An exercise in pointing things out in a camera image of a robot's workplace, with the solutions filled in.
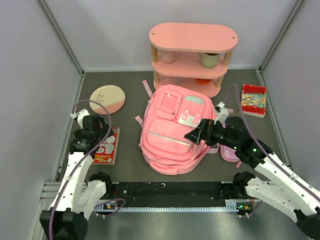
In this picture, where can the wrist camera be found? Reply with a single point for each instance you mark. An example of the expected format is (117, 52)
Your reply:
(80, 116)
(221, 113)

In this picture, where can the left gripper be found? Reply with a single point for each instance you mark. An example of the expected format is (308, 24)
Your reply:
(104, 124)

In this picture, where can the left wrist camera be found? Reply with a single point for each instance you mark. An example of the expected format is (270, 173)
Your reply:
(80, 116)

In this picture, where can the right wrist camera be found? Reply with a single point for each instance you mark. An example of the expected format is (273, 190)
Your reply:
(221, 113)

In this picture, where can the purple pencil case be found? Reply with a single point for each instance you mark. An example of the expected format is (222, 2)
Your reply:
(229, 155)

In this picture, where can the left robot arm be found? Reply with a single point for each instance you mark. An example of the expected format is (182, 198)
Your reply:
(68, 215)

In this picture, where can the pink mug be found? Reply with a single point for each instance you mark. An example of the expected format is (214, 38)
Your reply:
(168, 57)

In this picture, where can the orange bowl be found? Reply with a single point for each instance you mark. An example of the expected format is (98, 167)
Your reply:
(203, 81)

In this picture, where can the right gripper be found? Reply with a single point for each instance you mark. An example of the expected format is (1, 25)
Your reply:
(205, 128)

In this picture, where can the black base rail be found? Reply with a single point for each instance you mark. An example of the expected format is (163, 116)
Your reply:
(177, 194)

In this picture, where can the pink student backpack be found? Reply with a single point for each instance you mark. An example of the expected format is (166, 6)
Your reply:
(173, 111)

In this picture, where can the pink and cream plate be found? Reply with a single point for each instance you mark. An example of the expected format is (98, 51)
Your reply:
(112, 97)

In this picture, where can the pink three-tier shelf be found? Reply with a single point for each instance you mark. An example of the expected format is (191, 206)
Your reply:
(191, 39)

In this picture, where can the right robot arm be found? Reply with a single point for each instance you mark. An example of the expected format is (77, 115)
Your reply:
(285, 191)

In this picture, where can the red and white book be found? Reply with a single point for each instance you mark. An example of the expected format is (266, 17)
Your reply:
(106, 153)

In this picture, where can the red comic book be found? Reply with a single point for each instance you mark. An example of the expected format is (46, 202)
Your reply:
(254, 100)

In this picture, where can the green cup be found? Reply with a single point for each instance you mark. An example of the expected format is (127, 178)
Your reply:
(209, 60)

